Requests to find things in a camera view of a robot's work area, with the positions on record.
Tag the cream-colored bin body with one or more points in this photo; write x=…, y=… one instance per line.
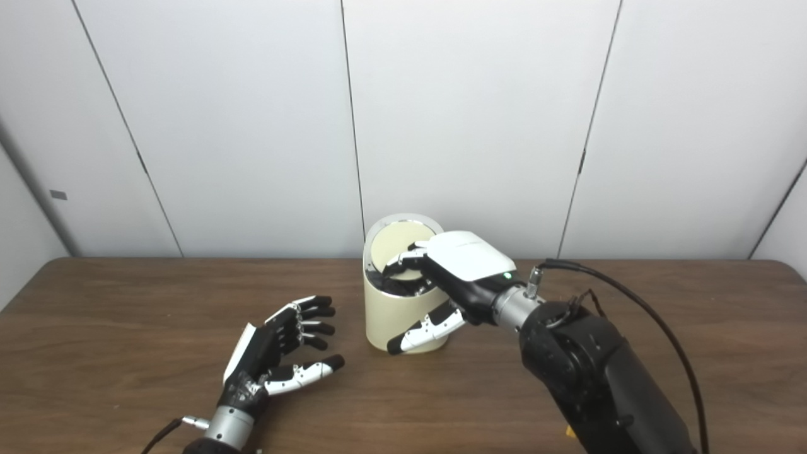
x=386, y=316

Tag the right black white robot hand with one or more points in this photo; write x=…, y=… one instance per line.
x=470, y=258

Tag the small grey wall plate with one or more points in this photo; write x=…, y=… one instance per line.
x=58, y=195

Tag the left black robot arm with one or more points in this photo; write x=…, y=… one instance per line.
x=224, y=432

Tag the round cream bin lid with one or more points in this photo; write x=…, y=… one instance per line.
x=389, y=244

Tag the black bin liner bag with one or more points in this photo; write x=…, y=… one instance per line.
x=391, y=287

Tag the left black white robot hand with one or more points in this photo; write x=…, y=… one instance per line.
x=255, y=359

